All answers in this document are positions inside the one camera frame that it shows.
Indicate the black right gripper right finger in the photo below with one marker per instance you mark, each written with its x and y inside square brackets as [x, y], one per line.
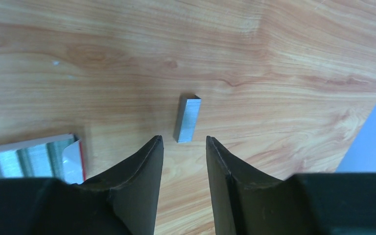
[247, 201]

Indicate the red white staple box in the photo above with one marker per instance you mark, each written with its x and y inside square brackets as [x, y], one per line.
[58, 156]

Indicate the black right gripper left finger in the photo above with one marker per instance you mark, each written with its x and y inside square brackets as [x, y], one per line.
[122, 200]

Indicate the long silver staple strip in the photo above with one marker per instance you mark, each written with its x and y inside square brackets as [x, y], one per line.
[187, 116]

